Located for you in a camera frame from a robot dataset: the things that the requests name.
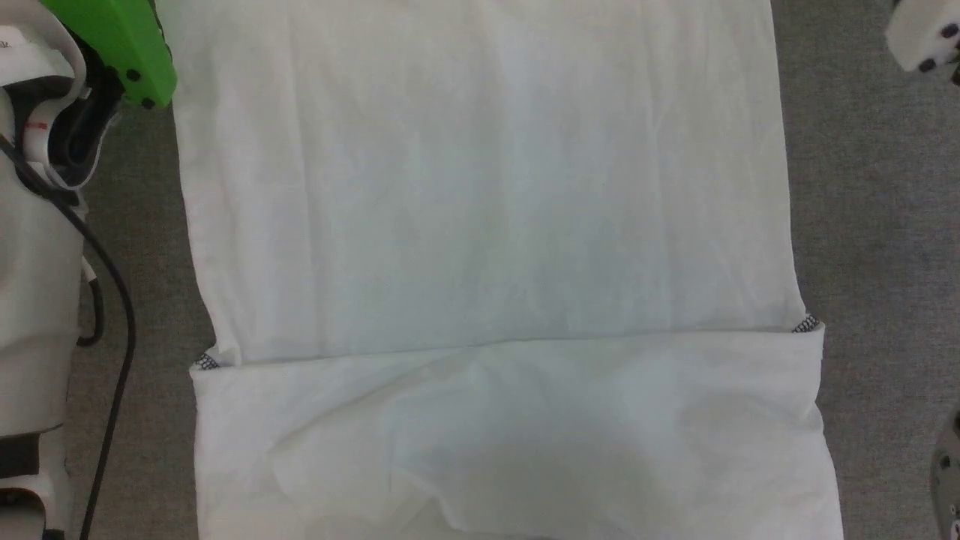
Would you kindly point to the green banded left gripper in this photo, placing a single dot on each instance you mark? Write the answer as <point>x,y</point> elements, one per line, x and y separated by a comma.
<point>124,37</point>

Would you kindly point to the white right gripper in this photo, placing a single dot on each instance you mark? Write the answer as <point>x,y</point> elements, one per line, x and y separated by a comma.
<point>926,34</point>

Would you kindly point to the white garment with grey stitching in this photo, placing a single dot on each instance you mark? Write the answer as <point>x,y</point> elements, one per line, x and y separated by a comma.
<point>487,225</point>

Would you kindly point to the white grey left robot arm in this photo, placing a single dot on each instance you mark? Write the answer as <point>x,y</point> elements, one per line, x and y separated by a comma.
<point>30,262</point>

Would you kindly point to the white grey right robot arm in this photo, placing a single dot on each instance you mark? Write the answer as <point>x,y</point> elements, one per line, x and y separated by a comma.
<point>949,480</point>

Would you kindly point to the grey fabric sofa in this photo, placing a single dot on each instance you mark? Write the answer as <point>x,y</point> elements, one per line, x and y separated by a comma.
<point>877,225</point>

